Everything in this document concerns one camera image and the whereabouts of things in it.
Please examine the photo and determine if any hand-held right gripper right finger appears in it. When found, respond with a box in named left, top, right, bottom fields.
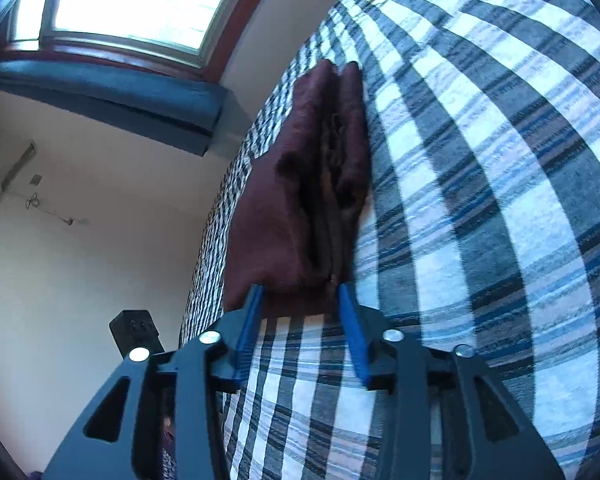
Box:
left=336, top=282, right=566, bottom=480

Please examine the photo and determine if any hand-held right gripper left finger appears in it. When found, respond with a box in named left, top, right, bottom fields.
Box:
left=42, top=284, right=267, bottom=480

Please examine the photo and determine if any maroon cloth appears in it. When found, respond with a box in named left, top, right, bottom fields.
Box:
left=222, top=59, right=373, bottom=318

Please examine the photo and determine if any purple patterned cloth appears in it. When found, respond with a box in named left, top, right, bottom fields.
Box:
left=161, top=400, right=178, bottom=480

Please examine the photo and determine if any plaid bed sheet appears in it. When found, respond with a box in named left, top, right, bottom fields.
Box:
left=177, top=0, right=600, bottom=480

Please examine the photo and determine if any blue window seat cushion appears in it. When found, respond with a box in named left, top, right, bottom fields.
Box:
left=0, top=57, right=228, bottom=157

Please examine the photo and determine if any wooden framed window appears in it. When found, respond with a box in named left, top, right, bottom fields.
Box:
left=0, top=0, right=286, bottom=81

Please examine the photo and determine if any thin wall wire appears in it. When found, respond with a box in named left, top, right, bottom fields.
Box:
left=26, top=195, right=88, bottom=226

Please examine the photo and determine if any grey wall conduit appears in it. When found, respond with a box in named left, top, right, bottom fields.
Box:
left=0, top=141, right=37, bottom=191

